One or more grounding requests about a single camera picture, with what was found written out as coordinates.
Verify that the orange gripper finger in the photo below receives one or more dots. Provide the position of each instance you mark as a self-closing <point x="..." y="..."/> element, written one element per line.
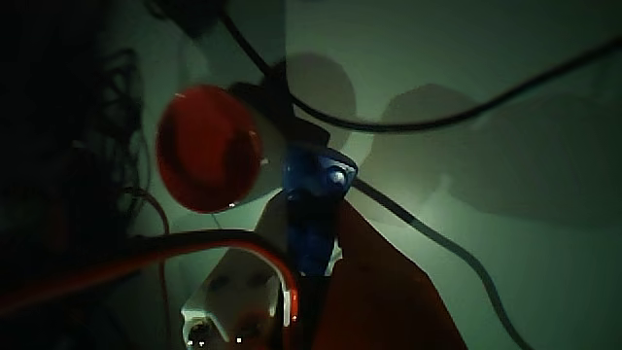
<point x="379" y="301"/>

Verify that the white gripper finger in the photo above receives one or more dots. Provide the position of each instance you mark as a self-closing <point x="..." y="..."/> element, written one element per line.
<point x="238" y="296"/>

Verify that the blue toy brick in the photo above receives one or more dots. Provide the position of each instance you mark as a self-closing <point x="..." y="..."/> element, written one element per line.
<point x="311" y="194"/>

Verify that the white cup with red inside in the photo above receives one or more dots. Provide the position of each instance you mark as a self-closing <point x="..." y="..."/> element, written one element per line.
<point x="209" y="150"/>

